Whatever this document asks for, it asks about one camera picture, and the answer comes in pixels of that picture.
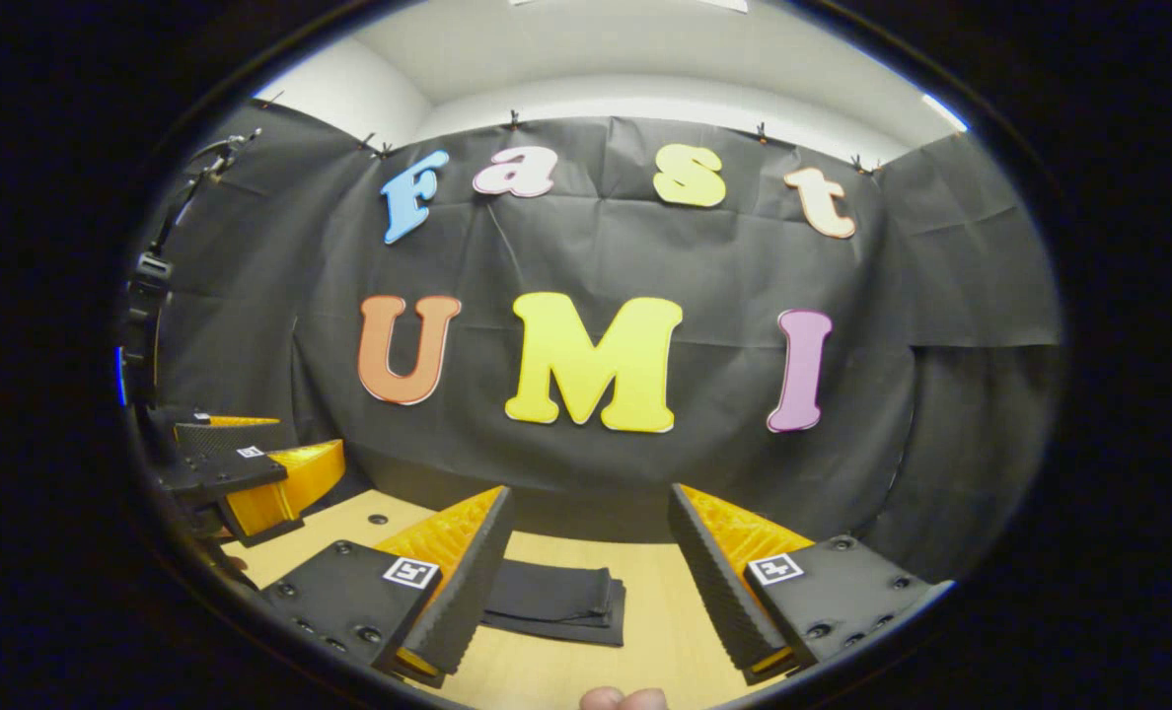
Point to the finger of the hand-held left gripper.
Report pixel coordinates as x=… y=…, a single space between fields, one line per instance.
x=231 y=437
x=221 y=473

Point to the black backdrop cloth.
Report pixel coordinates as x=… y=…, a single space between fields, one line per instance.
x=724 y=266

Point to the dark jeans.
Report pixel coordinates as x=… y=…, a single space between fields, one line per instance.
x=556 y=602

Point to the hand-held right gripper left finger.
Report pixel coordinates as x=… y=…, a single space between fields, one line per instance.
x=468 y=602

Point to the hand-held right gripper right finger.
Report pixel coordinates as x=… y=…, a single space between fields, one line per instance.
x=719 y=602

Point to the row of black backdrop clips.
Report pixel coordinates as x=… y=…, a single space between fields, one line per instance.
x=514 y=120

